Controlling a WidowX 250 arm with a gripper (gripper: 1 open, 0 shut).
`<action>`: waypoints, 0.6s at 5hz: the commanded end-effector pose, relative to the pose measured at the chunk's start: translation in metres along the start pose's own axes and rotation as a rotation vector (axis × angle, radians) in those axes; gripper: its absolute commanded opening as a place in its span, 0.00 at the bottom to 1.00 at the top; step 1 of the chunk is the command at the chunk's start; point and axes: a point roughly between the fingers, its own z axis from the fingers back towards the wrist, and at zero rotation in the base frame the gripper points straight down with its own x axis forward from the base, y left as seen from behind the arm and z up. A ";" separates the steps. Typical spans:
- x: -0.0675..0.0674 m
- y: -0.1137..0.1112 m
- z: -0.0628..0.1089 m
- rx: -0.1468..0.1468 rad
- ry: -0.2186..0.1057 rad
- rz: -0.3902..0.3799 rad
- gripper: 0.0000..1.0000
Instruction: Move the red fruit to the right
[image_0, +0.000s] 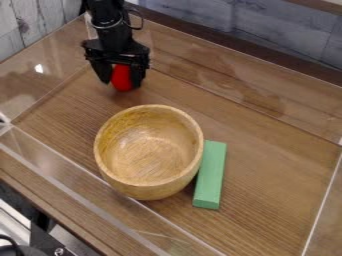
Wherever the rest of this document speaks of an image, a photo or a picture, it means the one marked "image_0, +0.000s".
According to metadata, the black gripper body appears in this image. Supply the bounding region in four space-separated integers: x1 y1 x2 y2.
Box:
81 39 149 68

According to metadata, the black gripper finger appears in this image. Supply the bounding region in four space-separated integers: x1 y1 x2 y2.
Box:
89 60 112 84
129 64 148 89

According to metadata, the red plush fruit green leaf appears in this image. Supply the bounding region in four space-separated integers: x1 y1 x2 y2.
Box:
110 64 132 91

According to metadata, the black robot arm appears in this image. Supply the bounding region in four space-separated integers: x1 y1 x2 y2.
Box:
81 0 149 91

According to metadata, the wooden bowl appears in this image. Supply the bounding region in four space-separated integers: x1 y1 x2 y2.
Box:
93 104 204 200

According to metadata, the green rectangular block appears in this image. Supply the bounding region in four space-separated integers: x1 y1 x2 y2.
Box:
192 140 226 210

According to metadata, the clear acrylic enclosure wall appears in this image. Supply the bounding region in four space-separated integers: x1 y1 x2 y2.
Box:
0 20 342 256

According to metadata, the black metal stand with cable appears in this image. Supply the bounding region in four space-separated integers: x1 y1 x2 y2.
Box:
0 223 75 256

